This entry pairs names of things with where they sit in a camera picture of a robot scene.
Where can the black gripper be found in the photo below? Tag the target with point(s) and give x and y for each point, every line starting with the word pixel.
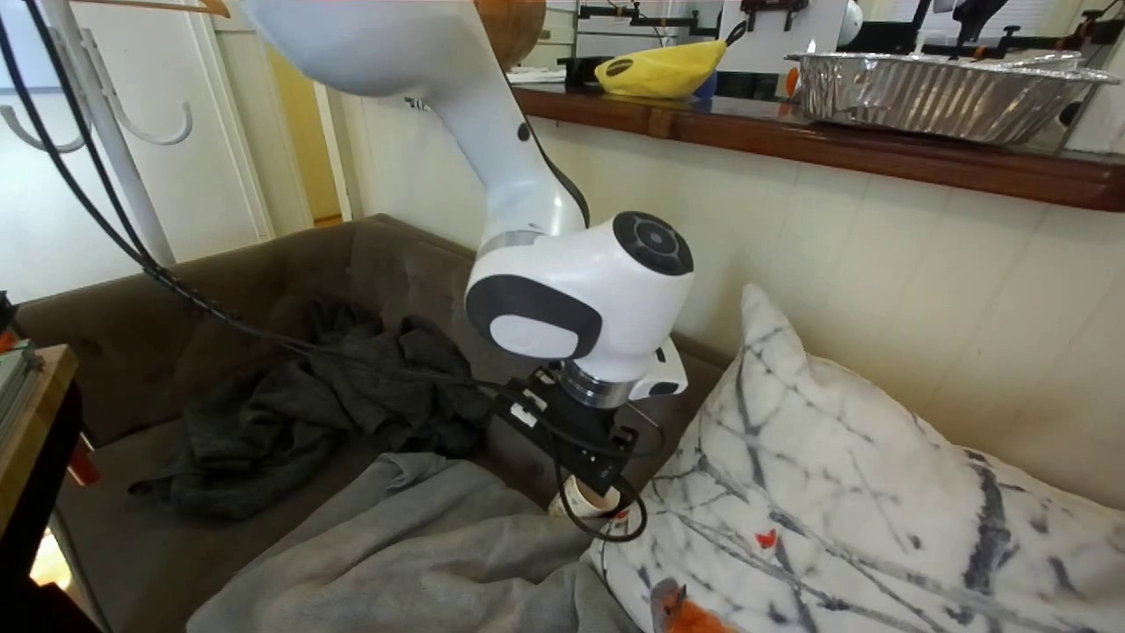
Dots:
pixel 590 442

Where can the white confetti paper cup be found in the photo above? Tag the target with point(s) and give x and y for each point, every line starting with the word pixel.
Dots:
pixel 596 499

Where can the light grey fleece blanket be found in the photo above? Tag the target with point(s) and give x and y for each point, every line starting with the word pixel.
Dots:
pixel 407 548

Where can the white branch print pillow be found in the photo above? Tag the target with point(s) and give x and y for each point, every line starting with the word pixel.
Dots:
pixel 845 492

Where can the dark grey crumpled garment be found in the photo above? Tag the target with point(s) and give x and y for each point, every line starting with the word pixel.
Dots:
pixel 327 410

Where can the round brown wooden bowl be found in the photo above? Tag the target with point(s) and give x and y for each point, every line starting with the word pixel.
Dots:
pixel 514 30

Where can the grey sofa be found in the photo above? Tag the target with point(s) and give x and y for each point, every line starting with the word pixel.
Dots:
pixel 177 338

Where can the white door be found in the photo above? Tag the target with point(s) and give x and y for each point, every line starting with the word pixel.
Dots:
pixel 216 178

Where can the aluminium foil tray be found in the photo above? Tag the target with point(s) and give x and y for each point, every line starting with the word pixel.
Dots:
pixel 936 101

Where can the small red object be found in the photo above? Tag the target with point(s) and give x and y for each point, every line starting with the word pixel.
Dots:
pixel 82 460

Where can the wooden top robot table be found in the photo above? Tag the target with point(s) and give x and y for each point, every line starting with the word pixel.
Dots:
pixel 29 432

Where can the grey metal pole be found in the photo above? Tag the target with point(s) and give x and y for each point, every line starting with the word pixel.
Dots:
pixel 111 143

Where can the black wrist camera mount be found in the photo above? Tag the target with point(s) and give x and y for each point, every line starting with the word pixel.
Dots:
pixel 529 404

